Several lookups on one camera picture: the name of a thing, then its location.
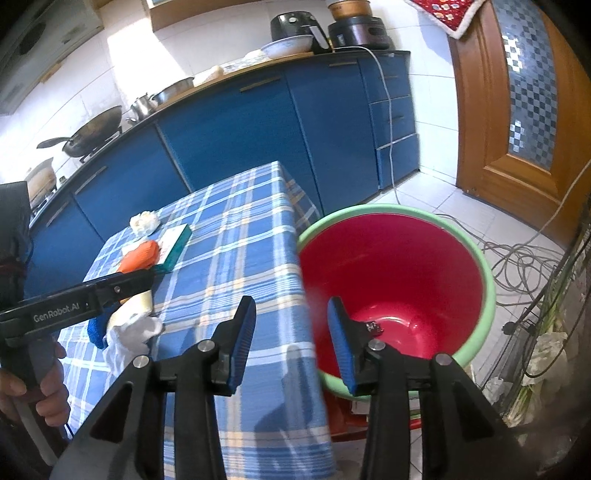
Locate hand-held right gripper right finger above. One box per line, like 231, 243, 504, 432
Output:
327, 296, 543, 480

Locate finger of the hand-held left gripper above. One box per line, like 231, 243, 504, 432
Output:
95, 269, 154, 319

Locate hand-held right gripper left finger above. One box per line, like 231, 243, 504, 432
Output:
48, 296, 257, 480

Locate teal and white box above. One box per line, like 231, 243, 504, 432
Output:
152, 224, 194, 273

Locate red bucket with green rim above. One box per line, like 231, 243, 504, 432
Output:
295, 203, 497, 402

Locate person's left hand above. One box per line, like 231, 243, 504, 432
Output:
0, 344, 71, 416

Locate blue scouring cloth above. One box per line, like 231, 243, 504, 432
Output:
87, 314, 114, 349

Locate crumpled white tissue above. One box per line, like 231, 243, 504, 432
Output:
102, 315, 164, 386

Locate crumpled white paper ball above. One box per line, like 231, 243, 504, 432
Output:
129, 211, 161, 236

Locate red plastic stool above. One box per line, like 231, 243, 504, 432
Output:
323, 392, 423, 444

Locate blue plaid tablecloth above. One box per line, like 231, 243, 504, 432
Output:
55, 161, 338, 480

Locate light lidded pot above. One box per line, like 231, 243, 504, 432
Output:
25, 157, 58, 204

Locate steel pot with lid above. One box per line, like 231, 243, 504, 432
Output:
129, 92, 158, 118

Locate blue kitchen cabinet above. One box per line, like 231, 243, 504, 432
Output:
28, 53, 384, 259

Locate steel basin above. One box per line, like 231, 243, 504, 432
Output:
150, 76, 197, 108

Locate white plastic bag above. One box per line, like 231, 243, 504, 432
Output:
526, 330, 571, 379

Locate green plant stalks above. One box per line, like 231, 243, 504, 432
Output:
517, 258, 583, 416

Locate blue drawer unit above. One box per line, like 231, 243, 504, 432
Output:
365, 53, 421, 190

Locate grey range hood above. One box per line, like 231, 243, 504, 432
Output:
0, 0, 105, 116

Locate wooden door with glass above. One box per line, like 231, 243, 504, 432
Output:
448, 0, 591, 250

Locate white bowl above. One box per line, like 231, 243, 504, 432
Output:
259, 34, 315, 60

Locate black air fryer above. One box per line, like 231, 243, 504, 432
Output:
270, 11, 331, 54

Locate dark rice cooker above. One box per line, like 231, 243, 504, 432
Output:
328, 16, 393, 51

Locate brown pot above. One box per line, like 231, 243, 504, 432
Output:
327, 0, 372, 21

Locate red patterned cloth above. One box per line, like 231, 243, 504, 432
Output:
406, 0, 488, 40

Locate black wire rack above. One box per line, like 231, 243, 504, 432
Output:
501, 222, 591, 416

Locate tangled floor cables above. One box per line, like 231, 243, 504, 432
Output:
434, 152, 589, 296

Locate white power cable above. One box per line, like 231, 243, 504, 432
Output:
360, 45, 402, 204

